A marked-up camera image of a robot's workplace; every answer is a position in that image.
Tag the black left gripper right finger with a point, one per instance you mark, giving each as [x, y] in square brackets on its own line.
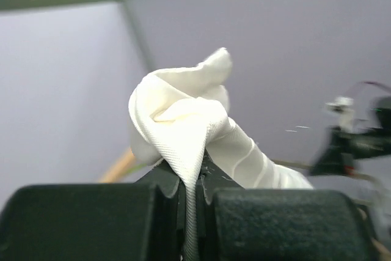
[277, 224]

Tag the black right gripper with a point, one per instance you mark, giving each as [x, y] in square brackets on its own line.
[343, 149]

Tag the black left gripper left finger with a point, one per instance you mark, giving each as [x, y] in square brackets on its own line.
[91, 221]

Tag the white quilted garment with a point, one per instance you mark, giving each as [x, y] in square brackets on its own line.
[180, 114]

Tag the wooden clothes rack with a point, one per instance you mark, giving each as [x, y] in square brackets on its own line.
[119, 168]

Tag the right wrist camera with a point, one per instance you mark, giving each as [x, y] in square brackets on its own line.
[343, 108]

